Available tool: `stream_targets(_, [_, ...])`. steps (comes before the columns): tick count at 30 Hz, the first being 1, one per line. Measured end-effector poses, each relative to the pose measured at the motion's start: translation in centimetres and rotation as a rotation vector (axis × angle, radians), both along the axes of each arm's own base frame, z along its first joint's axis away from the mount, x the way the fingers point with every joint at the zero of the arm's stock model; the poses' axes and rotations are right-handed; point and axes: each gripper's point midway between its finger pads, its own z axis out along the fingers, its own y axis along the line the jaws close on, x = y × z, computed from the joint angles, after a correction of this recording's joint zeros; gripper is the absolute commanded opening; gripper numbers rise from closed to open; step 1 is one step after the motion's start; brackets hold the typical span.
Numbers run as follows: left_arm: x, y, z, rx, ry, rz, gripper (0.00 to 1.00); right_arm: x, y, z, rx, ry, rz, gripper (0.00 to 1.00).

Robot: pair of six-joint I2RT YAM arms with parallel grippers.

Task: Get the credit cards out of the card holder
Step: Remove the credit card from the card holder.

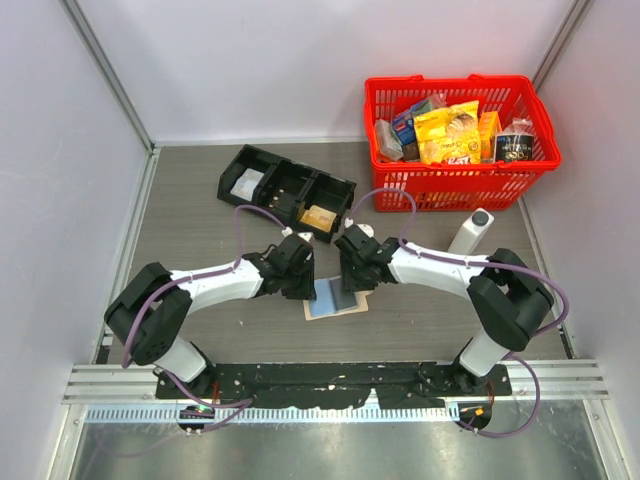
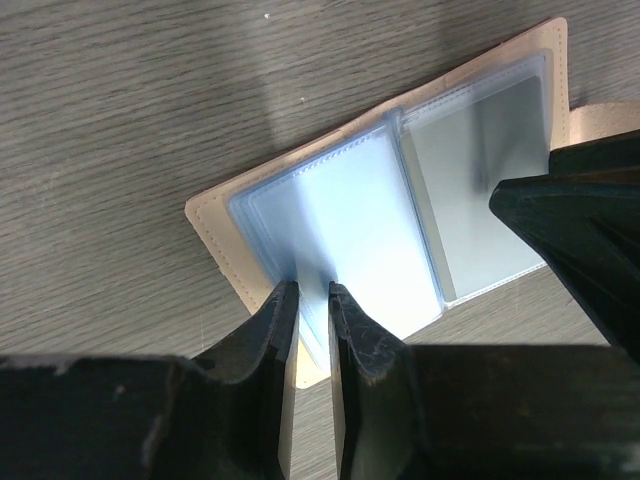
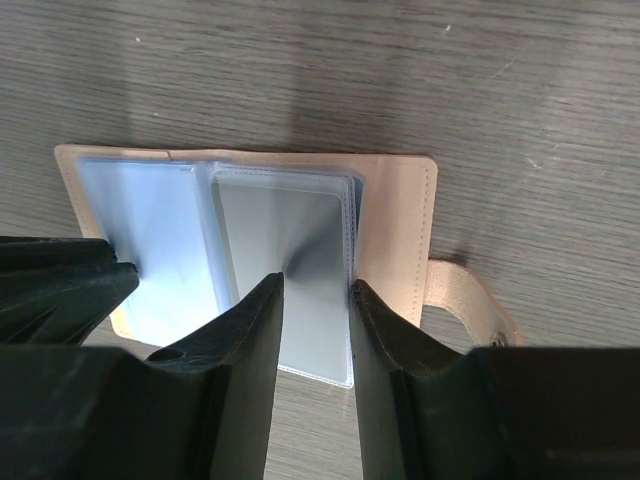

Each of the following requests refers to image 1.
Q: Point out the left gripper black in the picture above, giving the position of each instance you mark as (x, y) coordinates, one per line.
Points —
(307, 291)

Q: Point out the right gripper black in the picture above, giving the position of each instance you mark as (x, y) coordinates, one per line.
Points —
(349, 282)

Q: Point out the beige leather card holder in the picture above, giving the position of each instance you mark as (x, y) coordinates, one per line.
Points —
(333, 300)

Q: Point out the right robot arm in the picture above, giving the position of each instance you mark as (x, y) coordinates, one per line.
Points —
(509, 300)

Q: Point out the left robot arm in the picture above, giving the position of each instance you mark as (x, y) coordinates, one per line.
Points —
(148, 314)

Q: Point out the gold card in tray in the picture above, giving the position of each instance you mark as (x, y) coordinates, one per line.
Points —
(318, 218)

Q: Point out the white cards in tray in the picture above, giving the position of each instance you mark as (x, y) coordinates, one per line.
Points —
(246, 184)

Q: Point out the black three-compartment tray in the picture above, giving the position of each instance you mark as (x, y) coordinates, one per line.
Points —
(288, 188)

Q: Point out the red plastic shopping basket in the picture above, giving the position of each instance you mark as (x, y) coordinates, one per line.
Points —
(438, 187)

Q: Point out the grey wrapped package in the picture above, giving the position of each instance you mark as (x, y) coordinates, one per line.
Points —
(388, 143)

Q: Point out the brown chocolate box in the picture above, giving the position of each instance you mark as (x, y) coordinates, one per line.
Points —
(411, 152)

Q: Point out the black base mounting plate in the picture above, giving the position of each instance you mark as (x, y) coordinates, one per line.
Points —
(339, 386)

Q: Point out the blue snack box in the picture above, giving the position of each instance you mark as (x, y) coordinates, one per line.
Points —
(403, 127)

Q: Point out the yellow chips bag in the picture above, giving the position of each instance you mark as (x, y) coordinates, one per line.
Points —
(449, 135)

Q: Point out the green sponge pack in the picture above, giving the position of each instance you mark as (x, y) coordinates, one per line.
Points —
(422, 107)

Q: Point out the black round can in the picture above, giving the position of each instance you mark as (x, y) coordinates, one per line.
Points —
(513, 147)

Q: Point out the orange snack box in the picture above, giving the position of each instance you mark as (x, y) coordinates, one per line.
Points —
(489, 126)

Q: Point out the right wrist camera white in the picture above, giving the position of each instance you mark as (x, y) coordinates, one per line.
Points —
(365, 228)

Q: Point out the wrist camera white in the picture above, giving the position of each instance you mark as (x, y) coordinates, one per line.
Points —
(306, 236)
(365, 228)

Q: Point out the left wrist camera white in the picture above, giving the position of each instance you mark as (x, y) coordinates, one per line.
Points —
(306, 236)

